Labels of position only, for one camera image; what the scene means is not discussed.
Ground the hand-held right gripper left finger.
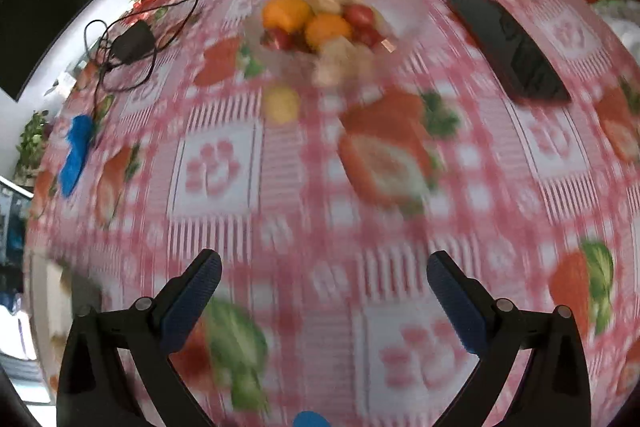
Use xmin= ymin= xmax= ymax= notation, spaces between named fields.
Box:
xmin=56 ymin=249 xmax=223 ymax=427

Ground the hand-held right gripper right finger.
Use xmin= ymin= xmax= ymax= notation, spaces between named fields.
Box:
xmin=427 ymin=250 xmax=592 ymax=427

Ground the yellow lemon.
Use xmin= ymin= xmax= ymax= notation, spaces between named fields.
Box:
xmin=262 ymin=86 xmax=301 ymax=125

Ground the clear glass bowl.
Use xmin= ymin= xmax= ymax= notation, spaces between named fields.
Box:
xmin=242 ymin=0 xmax=426 ymax=95

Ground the orange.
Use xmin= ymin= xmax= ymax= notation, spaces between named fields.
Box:
xmin=262 ymin=0 xmax=315 ymax=34
xmin=304 ymin=14 xmax=353 ymax=52

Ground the red checked printed tablecloth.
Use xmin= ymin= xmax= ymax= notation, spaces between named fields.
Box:
xmin=22 ymin=0 xmax=640 ymax=427

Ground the blue cloth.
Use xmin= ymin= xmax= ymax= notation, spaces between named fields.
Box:
xmin=57 ymin=114 xmax=98 ymax=198

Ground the green potted plant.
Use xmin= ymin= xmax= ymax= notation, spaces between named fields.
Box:
xmin=14 ymin=109 xmax=53 ymax=180

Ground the black phone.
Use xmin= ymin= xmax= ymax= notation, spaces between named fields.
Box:
xmin=445 ymin=0 xmax=573 ymax=105

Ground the small red tomato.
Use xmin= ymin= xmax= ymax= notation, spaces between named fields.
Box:
xmin=352 ymin=27 xmax=386 ymax=50
xmin=342 ymin=4 xmax=376 ymax=28
xmin=262 ymin=28 xmax=297 ymax=52

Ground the black charger with cables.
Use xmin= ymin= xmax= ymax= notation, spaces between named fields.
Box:
xmin=82 ymin=0 xmax=201 ymax=94

